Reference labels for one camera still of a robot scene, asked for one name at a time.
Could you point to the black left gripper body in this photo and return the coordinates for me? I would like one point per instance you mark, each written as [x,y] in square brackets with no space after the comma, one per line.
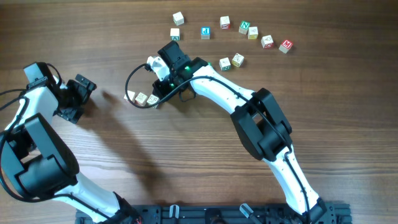
[74,96]

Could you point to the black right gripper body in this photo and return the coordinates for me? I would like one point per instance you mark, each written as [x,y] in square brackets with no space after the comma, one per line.
[163,88]

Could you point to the green Z block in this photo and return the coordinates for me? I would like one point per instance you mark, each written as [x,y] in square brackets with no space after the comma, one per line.
[152,100]

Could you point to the red block with drawing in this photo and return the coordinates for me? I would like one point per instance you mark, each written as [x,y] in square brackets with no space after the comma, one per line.
[141,99]

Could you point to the red G block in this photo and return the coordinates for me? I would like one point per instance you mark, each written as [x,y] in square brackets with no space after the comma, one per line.
[130,96]

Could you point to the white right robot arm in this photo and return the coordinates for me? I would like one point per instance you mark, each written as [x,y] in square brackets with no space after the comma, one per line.
[262,128]

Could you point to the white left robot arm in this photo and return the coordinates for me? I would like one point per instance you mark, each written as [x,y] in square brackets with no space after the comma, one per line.
[37,166]

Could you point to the green V block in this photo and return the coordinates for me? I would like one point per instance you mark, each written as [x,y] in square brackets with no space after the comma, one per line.
[175,34]

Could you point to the green side white block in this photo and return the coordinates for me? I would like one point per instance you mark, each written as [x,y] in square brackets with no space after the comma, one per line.
[225,64]

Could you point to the plain white block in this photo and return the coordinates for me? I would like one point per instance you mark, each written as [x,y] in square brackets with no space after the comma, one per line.
[178,18]

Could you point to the blue P block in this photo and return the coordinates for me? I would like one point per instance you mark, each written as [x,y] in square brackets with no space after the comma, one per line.
[205,33]

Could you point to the yellow V block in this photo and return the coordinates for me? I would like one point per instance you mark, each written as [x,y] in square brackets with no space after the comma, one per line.
[238,60]

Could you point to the red X block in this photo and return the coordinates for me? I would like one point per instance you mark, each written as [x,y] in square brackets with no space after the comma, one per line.
[225,22]

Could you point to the green N block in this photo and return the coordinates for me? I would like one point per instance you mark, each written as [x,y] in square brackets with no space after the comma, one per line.
[244,27]

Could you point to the yellow side block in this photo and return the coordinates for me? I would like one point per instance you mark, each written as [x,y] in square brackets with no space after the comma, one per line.
[253,33]

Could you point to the red Q block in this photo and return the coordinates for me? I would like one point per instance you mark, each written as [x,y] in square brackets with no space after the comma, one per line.
[267,42]

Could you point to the red M block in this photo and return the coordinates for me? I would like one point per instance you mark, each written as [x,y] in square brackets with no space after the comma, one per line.
[285,46]

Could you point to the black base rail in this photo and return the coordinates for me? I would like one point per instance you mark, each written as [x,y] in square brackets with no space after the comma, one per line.
[337,213]

